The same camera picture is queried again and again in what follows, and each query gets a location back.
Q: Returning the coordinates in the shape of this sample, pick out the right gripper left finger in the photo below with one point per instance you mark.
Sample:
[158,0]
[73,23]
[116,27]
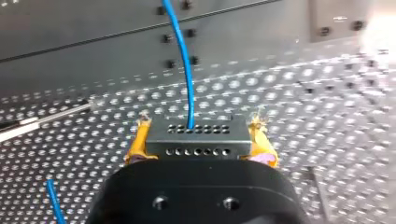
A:
[139,143]

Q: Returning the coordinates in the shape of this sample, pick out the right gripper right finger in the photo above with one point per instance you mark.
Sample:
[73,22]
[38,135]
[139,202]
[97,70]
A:
[260,143]

